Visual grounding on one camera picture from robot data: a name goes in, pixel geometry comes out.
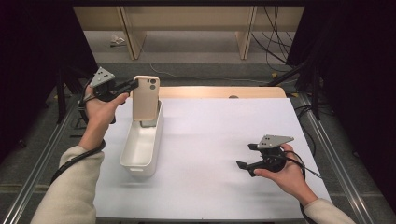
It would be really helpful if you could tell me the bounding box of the tangle of black cables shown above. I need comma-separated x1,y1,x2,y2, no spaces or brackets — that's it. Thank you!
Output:
250,6,295,66

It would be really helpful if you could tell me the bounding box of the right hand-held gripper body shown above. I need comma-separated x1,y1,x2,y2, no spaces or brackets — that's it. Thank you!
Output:
247,133,295,175

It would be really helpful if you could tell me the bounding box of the person's right hand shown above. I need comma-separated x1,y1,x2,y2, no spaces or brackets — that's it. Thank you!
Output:
253,143,319,207

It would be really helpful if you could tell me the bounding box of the white plastic storage box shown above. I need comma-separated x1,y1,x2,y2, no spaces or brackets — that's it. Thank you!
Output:
119,99,164,177

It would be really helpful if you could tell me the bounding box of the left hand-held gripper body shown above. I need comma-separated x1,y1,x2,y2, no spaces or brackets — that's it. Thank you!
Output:
81,66,125,103

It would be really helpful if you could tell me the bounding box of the beige phone case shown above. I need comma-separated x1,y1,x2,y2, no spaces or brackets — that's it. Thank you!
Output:
132,75,161,122

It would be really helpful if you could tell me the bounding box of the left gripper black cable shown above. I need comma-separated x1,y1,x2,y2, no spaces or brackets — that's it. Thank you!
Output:
49,77,106,185

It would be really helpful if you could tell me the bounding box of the black metal stand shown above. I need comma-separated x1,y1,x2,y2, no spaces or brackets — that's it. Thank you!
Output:
266,61,322,121
55,66,68,124

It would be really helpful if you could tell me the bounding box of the wooden table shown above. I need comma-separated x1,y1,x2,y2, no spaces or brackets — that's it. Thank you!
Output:
124,86,288,100

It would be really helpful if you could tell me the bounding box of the beige wooden desk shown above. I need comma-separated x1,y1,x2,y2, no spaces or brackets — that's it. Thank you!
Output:
72,6,305,61

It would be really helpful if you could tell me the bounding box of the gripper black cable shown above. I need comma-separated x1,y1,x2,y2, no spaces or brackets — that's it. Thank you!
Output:
49,77,106,185
279,150,323,180

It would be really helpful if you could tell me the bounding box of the person's left hand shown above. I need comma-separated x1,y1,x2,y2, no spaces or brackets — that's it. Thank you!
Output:
82,85,130,126

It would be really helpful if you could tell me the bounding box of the white table cover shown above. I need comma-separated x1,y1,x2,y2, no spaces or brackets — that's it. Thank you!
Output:
92,97,332,220

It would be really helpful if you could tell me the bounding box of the grey translucent phone case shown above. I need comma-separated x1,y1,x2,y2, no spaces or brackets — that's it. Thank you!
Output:
139,119,159,129

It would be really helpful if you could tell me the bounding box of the metal floor rail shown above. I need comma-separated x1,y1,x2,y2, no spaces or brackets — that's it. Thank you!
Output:
0,99,79,224
296,92,376,224

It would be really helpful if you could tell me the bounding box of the black curtain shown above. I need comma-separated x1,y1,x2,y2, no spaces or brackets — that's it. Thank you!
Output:
286,0,396,213
0,6,99,157

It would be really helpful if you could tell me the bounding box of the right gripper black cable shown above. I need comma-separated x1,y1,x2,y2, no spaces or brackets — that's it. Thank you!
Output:
279,150,323,180

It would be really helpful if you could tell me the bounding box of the crumpled white paper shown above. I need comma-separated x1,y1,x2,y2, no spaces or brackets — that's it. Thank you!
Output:
109,34,126,48

